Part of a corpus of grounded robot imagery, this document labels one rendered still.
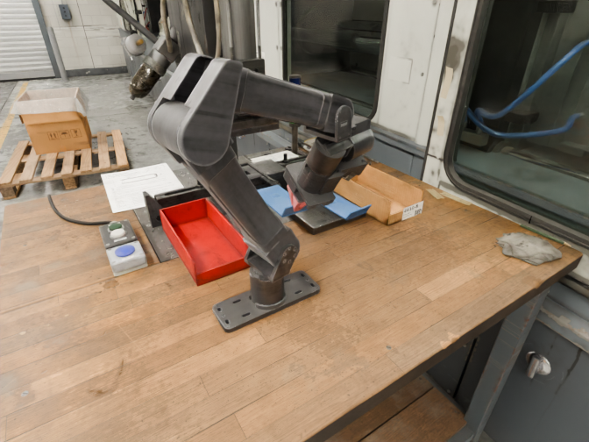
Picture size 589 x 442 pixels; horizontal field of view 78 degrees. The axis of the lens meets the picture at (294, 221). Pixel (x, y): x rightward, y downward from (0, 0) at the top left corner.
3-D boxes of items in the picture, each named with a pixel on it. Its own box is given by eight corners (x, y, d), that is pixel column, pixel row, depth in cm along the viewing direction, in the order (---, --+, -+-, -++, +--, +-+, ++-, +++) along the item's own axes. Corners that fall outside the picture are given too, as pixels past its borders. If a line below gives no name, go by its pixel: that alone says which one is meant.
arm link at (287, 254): (265, 223, 67) (239, 233, 64) (297, 242, 61) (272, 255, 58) (266, 250, 70) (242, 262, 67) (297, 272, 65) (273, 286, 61)
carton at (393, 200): (386, 229, 92) (390, 202, 88) (327, 192, 111) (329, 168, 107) (421, 216, 98) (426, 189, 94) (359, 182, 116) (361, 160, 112)
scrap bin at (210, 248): (197, 287, 72) (193, 262, 69) (163, 230, 90) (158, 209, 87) (251, 267, 78) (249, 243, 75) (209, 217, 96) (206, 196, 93)
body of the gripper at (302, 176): (308, 165, 76) (322, 140, 70) (333, 203, 72) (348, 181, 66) (282, 170, 73) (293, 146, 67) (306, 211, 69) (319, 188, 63)
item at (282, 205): (285, 220, 77) (286, 208, 76) (252, 192, 88) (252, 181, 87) (312, 211, 81) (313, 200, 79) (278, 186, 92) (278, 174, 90)
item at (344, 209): (350, 223, 89) (351, 212, 88) (312, 199, 100) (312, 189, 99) (370, 214, 93) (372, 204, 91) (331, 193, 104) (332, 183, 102)
